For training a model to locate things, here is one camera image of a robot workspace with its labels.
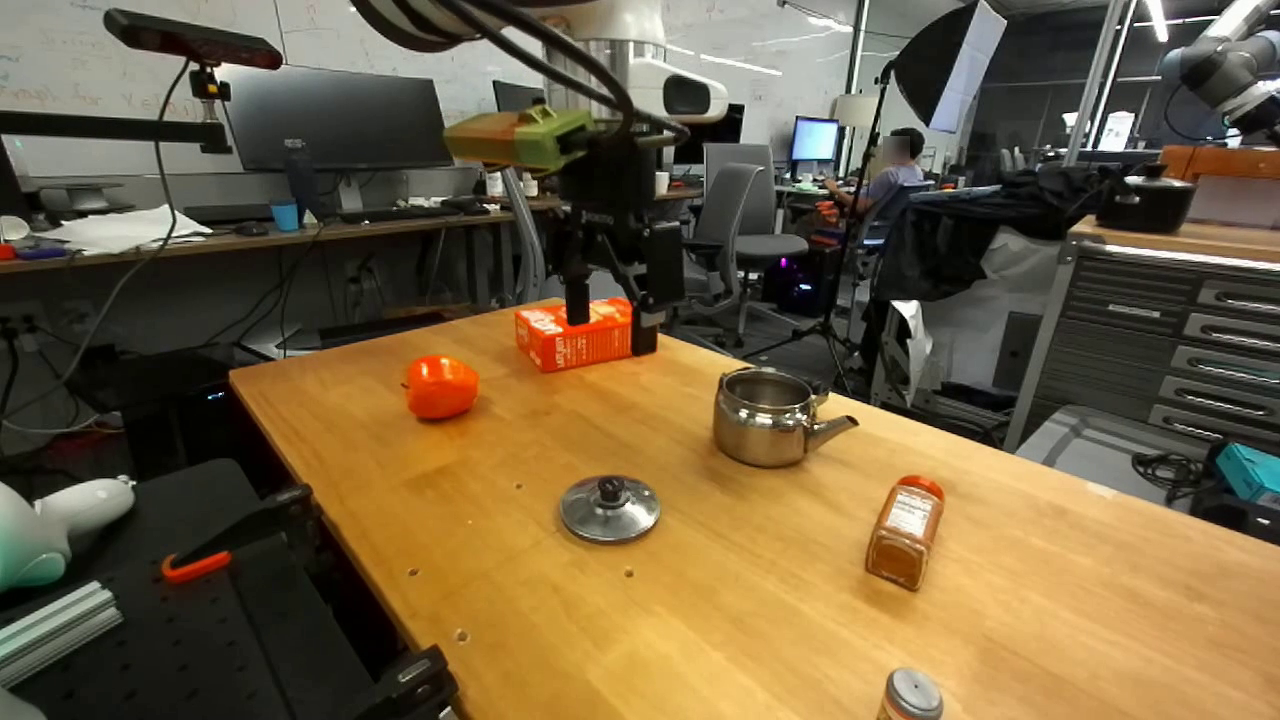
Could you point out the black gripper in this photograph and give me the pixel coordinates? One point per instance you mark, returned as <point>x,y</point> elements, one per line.
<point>608,183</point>

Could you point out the silver teapot lid black knob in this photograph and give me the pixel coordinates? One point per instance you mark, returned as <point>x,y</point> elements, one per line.
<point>608,510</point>

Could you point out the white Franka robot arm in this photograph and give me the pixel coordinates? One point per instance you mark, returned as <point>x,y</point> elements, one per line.
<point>625,43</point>

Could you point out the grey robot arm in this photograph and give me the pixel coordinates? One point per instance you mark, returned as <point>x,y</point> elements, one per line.
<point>1224,73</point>

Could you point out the stainless steel teapot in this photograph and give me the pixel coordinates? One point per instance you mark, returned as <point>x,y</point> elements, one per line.
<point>761,426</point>

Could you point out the small jar grey lid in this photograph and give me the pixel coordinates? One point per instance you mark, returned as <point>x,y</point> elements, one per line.
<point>911,697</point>

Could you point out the orange cardboard box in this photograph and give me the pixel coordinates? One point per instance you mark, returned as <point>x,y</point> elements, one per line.
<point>574,337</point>

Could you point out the grey office chair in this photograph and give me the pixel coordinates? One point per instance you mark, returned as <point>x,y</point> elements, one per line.
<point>745,225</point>

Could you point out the orange toy pumpkin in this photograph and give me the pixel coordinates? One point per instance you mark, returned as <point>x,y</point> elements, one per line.
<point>441,387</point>

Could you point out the lit computer monitor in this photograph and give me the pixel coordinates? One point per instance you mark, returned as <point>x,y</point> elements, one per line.
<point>813,140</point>

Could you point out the long wooden desk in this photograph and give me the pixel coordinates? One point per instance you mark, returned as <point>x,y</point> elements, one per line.
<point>345,228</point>

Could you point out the seated person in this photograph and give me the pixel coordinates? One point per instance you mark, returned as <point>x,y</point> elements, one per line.
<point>899,174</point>

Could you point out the large dark computer monitor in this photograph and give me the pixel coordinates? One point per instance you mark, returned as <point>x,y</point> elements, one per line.
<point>335,122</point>

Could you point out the blue cup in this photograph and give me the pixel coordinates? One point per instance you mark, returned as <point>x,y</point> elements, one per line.
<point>285,212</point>

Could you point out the spice bottle red cap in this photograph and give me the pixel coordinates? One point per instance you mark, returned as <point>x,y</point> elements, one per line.
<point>906,532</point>

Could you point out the photo light reflector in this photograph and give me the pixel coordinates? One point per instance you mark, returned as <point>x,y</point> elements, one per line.
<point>955,60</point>

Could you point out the white papers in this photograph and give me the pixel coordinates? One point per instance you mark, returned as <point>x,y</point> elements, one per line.
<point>121,228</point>

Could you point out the black boom bar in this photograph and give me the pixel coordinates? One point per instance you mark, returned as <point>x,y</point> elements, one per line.
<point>105,130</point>

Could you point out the black cooking pot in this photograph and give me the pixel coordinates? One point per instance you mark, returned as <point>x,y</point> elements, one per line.
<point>1146,201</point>

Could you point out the black optical breadboard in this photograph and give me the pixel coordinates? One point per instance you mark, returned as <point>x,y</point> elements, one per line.
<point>201,654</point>

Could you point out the grey drawer workbench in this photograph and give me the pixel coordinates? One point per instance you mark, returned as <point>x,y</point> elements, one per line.
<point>1174,335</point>

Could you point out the white green plush toy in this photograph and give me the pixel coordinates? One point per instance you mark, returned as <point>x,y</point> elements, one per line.
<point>44,532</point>

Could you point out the aluminium extrusion bar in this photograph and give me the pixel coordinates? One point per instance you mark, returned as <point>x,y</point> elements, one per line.
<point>53,632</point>

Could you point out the teal box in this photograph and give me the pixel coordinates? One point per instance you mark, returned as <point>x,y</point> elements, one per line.
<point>1251,473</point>

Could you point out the green orange wrist camera mount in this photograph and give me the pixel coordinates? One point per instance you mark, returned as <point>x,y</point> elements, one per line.
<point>514,138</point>

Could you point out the black camera device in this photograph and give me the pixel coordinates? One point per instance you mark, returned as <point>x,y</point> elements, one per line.
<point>414,684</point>

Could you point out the black camera on boom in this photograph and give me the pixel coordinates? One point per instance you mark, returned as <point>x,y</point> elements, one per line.
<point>192,36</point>

